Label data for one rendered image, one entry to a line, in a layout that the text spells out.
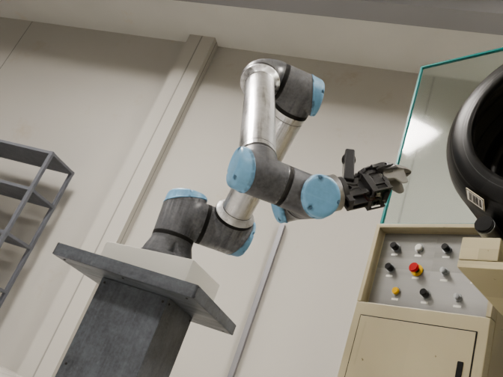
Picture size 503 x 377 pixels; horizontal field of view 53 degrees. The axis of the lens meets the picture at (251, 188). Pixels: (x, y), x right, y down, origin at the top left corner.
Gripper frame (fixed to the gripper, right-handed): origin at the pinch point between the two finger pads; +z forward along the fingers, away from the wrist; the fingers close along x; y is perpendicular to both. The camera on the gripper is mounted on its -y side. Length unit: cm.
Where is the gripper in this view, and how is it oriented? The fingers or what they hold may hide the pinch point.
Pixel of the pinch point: (404, 170)
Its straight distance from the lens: 135.6
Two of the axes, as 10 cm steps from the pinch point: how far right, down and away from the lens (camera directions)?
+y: 3.2, 6.9, -6.5
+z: 9.5, -1.9, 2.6
